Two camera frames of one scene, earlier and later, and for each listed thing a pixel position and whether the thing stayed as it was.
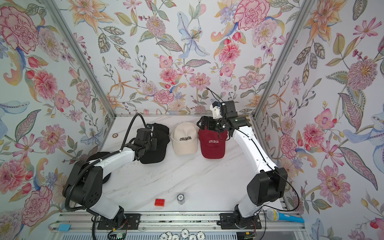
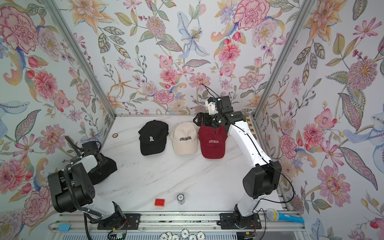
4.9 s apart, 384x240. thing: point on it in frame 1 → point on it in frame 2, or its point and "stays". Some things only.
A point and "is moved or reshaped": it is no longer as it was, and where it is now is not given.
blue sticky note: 65,227 stays
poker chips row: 184,234 stays
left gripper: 154,144 → 103,159
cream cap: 184,137 stays
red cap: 212,143 stays
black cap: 160,132 is moved or reshaped
